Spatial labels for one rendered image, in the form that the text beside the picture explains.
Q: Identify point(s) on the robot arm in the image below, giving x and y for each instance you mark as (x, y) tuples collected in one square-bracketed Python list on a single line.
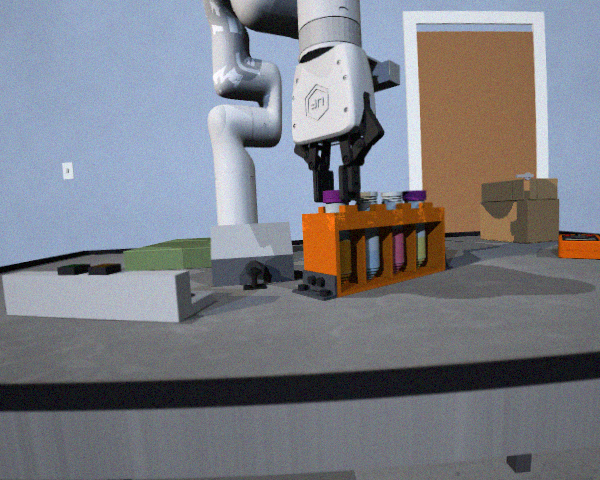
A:
[(238, 76)]

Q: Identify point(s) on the grey button housing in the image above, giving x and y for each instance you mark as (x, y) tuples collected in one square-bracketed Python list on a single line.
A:
[(261, 250)]

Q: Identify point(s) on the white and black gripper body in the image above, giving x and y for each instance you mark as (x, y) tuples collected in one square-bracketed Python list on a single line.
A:
[(332, 77)]

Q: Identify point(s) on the brown cardboard box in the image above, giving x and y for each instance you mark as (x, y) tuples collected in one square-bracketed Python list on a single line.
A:
[(507, 215)]

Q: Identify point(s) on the orange tube rack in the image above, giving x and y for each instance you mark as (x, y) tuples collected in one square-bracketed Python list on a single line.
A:
[(322, 250)]

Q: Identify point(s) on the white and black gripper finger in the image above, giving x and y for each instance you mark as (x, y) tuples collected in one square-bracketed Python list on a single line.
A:
[(323, 179), (353, 158)]

